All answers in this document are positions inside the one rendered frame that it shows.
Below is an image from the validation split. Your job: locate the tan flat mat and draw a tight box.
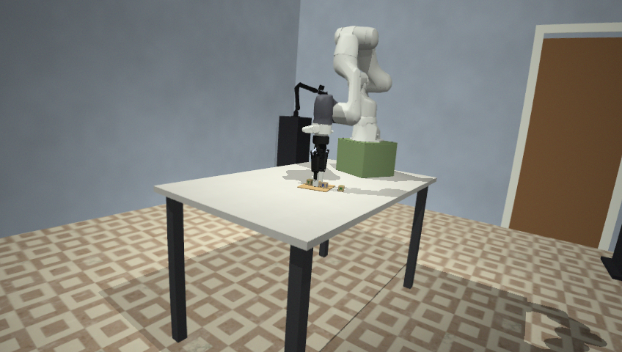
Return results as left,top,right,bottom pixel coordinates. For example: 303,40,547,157
297,183,335,192

